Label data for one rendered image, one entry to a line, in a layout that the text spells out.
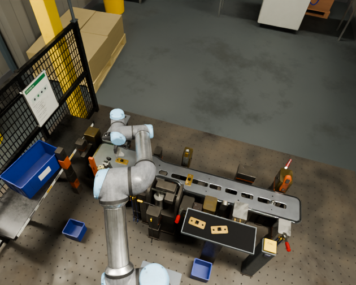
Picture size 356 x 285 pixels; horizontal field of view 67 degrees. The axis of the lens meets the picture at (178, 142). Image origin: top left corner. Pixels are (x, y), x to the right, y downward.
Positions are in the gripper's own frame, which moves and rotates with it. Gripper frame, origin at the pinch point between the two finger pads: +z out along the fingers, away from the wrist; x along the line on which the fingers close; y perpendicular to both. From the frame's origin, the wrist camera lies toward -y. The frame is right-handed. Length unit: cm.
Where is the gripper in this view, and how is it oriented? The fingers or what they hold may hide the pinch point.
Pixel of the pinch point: (120, 150)
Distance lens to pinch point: 173.8
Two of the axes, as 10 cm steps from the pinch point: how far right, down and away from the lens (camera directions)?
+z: -0.7, 6.2, 7.8
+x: 2.8, -7.4, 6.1
